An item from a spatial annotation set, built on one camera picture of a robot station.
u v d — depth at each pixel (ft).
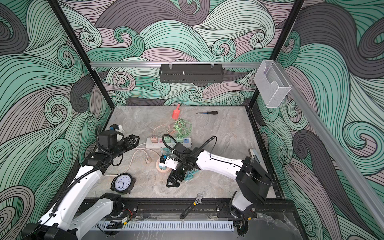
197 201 2.49
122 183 2.61
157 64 3.08
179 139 3.03
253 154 2.97
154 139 3.03
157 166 2.79
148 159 2.88
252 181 1.39
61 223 1.26
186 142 3.12
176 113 3.75
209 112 3.82
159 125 3.60
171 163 2.29
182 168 2.19
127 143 2.25
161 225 2.29
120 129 2.34
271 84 2.55
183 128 3.20
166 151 3.03
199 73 3.08
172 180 2.16
